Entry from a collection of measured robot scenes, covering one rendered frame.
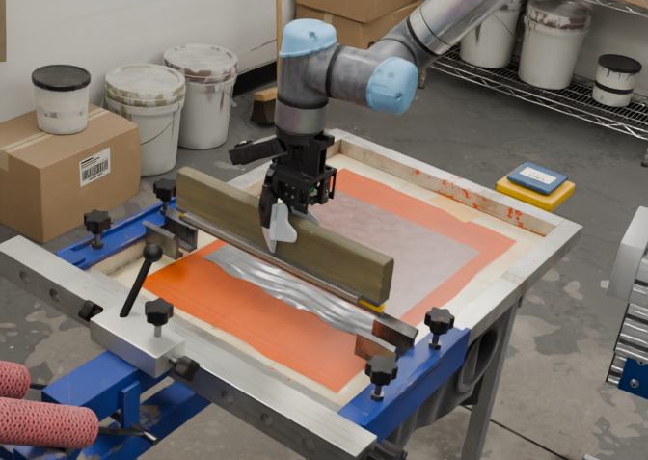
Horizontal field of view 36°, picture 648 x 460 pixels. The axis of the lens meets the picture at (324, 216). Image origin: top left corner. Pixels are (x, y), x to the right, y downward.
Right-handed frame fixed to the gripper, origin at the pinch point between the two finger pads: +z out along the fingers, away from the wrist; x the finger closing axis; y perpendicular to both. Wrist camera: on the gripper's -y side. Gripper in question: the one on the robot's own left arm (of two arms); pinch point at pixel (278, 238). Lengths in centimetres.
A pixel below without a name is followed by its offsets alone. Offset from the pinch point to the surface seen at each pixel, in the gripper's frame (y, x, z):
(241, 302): -4.7, -1.9, 13.5
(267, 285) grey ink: -4.4, 4.4, 13.2
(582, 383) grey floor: 16, 148, 109
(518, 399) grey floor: 4, 126, 109
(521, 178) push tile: 10, 73, 12
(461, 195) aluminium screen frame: 4, 56, 12
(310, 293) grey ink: 2.4, 7.6, 13.0
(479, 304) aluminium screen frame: 26.7, 21.2, 10.2
